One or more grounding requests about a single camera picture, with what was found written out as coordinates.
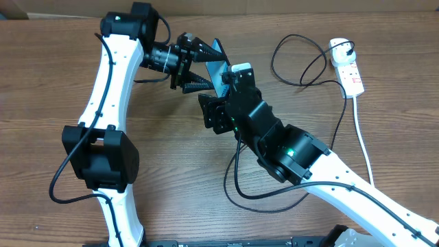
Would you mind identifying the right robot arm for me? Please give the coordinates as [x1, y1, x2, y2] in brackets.
[199, 64, 438, 246]

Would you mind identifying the blue screen smartphone black case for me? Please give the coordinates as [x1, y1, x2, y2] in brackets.
[206, 57, 230, 97]

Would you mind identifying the white charger plug adapter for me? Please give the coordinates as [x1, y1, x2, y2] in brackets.
[329, 38, 357, 67]

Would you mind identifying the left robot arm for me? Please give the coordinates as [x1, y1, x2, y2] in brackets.
[62, 2, 227, 246]

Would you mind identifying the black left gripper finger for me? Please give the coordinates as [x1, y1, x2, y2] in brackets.
[192, 37, 225, 62]
[182, 72, 213, 94]

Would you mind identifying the white power strip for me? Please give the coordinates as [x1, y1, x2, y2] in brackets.
[335, 62, 365, 99]

